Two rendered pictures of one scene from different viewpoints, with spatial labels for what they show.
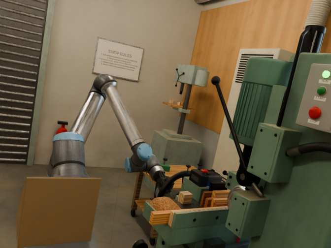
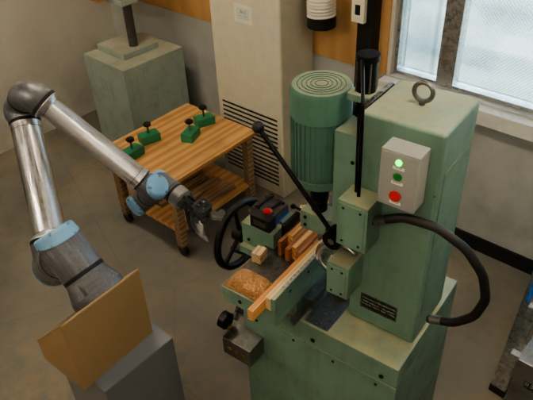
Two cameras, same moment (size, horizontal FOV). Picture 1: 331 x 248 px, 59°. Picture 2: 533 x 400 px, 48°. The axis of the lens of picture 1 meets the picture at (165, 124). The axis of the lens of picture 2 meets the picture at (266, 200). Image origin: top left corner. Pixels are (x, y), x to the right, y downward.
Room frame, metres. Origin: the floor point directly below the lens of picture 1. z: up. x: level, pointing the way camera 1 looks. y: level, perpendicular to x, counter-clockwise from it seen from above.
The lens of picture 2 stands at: (-0.25, 0.34, 2.23)
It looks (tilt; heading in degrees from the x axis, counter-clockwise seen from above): 37 degrees down; 340
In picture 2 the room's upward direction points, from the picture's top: 3 degrees counter-clockwise
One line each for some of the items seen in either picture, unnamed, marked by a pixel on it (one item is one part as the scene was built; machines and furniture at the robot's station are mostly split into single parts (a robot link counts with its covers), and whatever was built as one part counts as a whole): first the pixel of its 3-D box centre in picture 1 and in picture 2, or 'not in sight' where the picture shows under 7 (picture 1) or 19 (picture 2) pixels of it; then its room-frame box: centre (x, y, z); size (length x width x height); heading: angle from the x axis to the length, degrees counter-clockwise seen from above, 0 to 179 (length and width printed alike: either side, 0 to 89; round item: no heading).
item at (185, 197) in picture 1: (184, 197); (259, 255); (1.12, -0.14, 0.92); 0.04 x 0.03 x 0.04; 128
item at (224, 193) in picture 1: (228, 199); (304, 228); (1.17, -0.32, 0.94); 0.18 x 0.02 x 0.07; 122
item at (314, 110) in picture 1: (314, 112); (394, 196); (0.72, -0.35, 1.36); 0.03 x 0.01 x 0.03; 32
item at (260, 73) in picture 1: (261, 103); (320, 132); (1.09, -0.33, 1.35); 0.18 x 0.18 x 0.31
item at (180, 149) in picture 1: (180, 130); (133, 38); (3.53, -0.20, 0.79); 0.62 x 0.48 x 1.58; 25
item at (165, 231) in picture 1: (212, 209); (289, 246); (1.17, -0.27, 0.87); 0.61 x 0.30 x 0.06; 122
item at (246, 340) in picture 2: not in sight; (243, 344); (1.07, -0.04, 0.58); 0.12 x 0.08 x 0.08; 32
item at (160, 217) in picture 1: (227, 211); (312, 251); (1.07, -0.30, 0.92); 0.67 x 0.02 x 0.04; 122
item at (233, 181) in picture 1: (244, 187); (324, 221); (1.07, -0.34, 1.03); 0.14 x 0.07 x 0.09; 32
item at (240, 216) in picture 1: (247, 213); (344, 272); (0.85, -0.30, 1.02); 0.09 x 0.07 x 0.12; 122
